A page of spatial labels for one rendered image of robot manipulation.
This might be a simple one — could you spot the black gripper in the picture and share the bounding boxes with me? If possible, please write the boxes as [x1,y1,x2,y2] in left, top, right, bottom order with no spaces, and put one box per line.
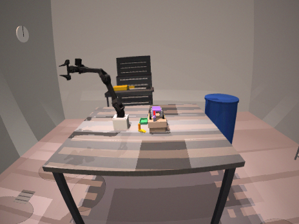
[59,59,76,80]

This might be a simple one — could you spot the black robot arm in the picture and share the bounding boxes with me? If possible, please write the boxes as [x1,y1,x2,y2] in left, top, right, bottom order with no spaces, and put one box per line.
[75,59,125,118]

